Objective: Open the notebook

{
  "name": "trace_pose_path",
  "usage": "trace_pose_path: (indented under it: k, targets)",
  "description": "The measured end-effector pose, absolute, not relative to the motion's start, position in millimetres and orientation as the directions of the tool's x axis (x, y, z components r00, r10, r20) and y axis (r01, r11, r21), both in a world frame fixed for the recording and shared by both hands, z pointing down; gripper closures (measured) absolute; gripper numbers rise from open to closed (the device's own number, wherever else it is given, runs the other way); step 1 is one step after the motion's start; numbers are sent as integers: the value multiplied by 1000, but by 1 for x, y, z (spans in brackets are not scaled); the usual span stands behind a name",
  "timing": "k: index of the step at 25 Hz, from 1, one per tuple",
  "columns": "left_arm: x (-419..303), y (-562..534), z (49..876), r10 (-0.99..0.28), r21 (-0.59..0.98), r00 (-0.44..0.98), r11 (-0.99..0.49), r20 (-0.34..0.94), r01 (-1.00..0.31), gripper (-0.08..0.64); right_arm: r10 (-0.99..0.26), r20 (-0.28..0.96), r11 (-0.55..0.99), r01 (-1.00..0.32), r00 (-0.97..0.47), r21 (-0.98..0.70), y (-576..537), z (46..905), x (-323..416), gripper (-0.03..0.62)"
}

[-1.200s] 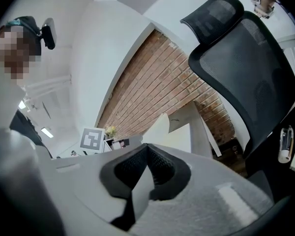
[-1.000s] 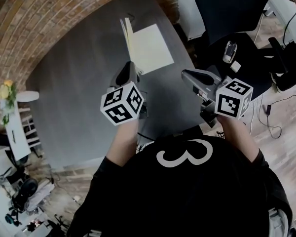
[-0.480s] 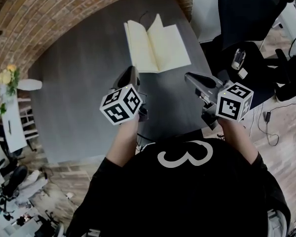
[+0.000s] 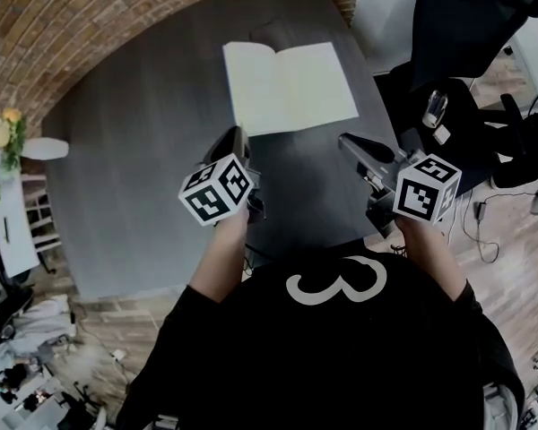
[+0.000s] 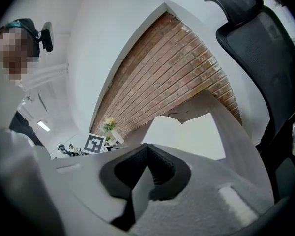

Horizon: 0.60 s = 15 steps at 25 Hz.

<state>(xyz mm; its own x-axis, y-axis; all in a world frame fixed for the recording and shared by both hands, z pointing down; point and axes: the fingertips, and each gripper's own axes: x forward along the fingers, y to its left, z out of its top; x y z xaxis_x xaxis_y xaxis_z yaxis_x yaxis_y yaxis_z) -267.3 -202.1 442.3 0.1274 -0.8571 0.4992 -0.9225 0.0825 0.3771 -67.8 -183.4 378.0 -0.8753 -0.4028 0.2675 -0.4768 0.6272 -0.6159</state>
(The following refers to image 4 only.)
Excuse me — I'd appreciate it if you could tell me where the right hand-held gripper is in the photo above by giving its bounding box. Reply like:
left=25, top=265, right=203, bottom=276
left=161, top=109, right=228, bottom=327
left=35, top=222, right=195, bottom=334
left=337, top=133, right=463, bottom=241

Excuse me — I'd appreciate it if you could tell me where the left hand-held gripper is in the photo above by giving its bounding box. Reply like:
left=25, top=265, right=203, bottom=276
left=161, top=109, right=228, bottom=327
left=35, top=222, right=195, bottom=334
left=178, top=125, right=268, bottom=228

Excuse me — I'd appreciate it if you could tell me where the white notebook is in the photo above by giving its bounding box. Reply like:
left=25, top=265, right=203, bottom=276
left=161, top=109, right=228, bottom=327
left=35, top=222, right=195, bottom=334
left=222, top=41, right=360, bottom=138

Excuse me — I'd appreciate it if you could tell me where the clear white bottle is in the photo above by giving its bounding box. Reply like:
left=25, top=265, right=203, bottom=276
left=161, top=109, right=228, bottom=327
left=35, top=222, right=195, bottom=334
left=421, top=89, right=449, bottom=127

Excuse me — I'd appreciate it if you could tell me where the black swivel chair base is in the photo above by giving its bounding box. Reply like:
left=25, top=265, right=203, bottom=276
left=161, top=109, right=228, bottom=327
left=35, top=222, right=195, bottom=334
left=490, top=92, right=538, bottom=191

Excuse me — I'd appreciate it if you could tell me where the black office chair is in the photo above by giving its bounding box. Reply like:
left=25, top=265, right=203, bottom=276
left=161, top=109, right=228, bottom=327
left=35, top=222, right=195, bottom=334
left=372, top=0, right=538, bottom=198

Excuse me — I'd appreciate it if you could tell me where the black printed t-shirt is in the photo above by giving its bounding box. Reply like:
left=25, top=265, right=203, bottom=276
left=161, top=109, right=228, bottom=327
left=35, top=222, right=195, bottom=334
left=115, top=238, right=526, bottom=430

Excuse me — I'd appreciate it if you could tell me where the yellow flower bouquet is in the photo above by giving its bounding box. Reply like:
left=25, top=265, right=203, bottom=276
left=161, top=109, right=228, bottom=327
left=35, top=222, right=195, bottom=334
left=0, top=107, right=28, bottom=207

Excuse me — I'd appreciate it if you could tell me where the white cabinet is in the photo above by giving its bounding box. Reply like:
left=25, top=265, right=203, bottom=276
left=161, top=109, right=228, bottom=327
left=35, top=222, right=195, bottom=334
left=0, top=168, right=42, bottom=280

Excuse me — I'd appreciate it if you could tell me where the grey cloth pile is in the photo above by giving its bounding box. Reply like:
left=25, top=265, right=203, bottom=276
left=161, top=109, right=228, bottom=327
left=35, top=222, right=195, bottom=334
left=0, top=294, right=78, bottom=375

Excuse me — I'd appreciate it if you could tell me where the thin floor cable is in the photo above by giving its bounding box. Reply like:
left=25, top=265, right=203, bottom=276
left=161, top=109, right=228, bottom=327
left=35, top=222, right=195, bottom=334
left=447, top=189, right=538, bottom=264

